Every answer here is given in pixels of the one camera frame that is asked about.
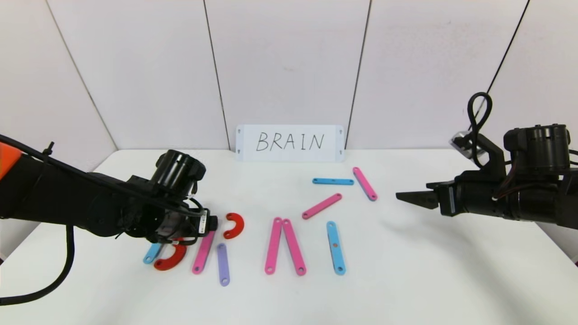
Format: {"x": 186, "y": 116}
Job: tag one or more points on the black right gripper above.
{"x": 449, "y": 199}

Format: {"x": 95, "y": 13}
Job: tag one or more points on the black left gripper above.
{"x": 203, "y": 224}

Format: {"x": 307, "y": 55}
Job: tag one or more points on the red curved C piece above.
{"x": 176, "y": 259}
{"x": 240, "y": 225}

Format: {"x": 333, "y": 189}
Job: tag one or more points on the pink bar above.
{"x": 322, "y": 206}
{"x": 202, "y": 257}
{"x": 273, "y": 246}
{"x": 293, "y": 246}
{"x": 365, "y": 183}

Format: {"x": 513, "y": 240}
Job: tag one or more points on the short purple bar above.
{"x": 223, "y": 266}

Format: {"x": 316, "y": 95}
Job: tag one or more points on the cyan bar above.
{"x": 333, "y": 234}
{"x": 323, "y": 181}
{"x": 151, "y": 255}

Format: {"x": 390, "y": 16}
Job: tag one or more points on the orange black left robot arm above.
{"x": 45, "y": 194}

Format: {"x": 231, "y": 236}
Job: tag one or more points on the white sign reading BRAIN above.
{"x": 329, "y": 155}

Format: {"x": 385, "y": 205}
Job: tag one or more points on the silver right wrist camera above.
{"x": 460, "y": 141}

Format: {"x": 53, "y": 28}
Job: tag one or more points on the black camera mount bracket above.
{"x": 494, "y": 155}

